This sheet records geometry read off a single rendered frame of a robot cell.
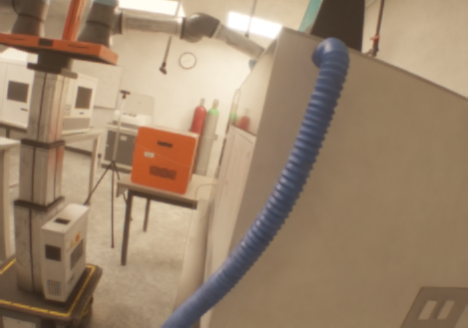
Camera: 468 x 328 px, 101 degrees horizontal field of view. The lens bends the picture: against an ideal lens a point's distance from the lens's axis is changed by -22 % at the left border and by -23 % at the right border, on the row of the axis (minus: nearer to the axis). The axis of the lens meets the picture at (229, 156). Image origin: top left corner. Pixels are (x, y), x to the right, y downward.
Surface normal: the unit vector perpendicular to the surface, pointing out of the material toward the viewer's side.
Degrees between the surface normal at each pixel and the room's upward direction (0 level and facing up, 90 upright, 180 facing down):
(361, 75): 90
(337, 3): 88
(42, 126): 90
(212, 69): 90
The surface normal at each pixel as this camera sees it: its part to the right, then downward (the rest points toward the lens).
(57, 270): 0.17, 0.18
